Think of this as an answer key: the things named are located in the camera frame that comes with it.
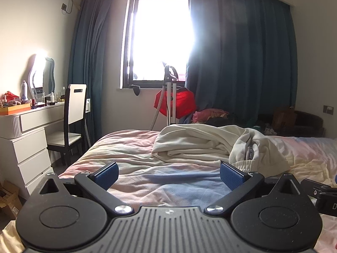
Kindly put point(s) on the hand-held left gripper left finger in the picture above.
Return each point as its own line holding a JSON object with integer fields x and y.
{"x": 106, "y": 176}

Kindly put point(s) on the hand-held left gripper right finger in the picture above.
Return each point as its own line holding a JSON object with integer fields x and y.
{"x": 231, "y": 176}

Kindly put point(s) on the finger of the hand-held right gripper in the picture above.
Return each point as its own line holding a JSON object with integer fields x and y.
{"x": 313, "y": 185}

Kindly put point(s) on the cream white garment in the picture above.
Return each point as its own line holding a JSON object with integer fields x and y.
{"x": 200, "y": 142}

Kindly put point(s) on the pink clothes pile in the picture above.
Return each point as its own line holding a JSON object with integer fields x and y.
{"x": 208, "y": 114}

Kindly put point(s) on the pastel bed sheet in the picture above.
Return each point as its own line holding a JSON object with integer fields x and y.
{"x": 131, "y": 152}

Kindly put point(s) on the dark armchair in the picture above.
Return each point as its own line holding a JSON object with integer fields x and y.
{"x": 310, "y": 122}

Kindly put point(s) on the black and white chair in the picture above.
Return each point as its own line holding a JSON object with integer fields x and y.
{"x": 75, "y": 102}

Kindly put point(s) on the white dressing table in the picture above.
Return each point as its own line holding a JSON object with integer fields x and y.
{"x": 29, "y": 142}

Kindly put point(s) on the red bag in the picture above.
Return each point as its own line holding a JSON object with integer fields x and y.
{"x": 184, "y": 102}

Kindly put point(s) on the black item on windowsill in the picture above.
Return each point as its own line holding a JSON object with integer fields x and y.
{"x": 136, "y": 89}

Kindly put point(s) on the row of cosmetic bottles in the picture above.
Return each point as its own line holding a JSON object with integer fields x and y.
{"x": 51, "y": 98}

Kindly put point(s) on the garment steamer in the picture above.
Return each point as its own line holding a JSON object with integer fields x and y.
{"x": 167, "y": 97}

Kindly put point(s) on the cardboard box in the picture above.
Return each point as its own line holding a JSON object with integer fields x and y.
{"x": 9, "y": 197}

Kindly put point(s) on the orange box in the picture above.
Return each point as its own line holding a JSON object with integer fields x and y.
{"x": 15, "y": 108}

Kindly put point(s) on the wavy lit mirror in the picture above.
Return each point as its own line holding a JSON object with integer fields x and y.
{"x": 47, "y": 76}

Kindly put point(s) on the white spray bottle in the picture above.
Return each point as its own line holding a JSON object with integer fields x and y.
{"x": 24, "y": 91}

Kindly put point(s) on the blue curtain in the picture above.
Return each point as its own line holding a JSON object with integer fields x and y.
{"x": 92, "y": 58}
{"x": 237, "y": 44}

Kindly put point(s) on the window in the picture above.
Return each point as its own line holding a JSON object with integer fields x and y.
{"x": 158, "y": 44}

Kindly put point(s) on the wall switch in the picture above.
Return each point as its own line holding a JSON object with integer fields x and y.
{"x": 328, "y": 110}

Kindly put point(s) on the wall socket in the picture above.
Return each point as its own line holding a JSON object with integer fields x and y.
{"x": 64, "y": 8}

